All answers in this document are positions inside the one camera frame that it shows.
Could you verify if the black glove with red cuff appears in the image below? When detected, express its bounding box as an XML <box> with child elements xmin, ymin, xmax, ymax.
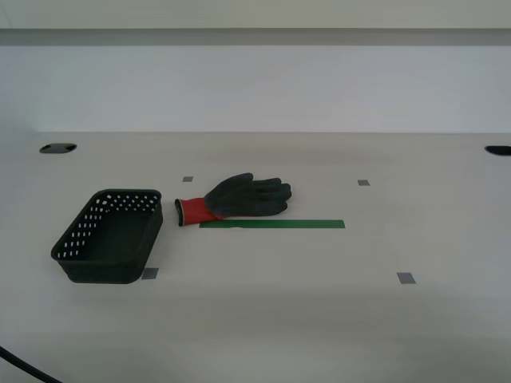
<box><xmin>174</xmin><ymin>172</ymin><xmax>293</xmax><ymax>227</ymax></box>

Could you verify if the black perforated plastic basket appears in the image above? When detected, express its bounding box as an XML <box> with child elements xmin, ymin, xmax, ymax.
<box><xmin>50</xmin><ymin>188</ymin><xmax>164</xmax><ymax>285</ymax></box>

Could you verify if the green tape strip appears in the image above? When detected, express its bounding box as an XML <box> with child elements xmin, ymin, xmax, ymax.
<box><xmin>199</xmin><ymin>219</ymin><xmax>346</xmax><ymax>230</ymax></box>

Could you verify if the thick black cable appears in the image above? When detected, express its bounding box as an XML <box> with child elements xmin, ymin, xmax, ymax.
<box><xmin>0</xmin><ymin>345</ymin><xmax>65</xmax><ymax>383</ymax></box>

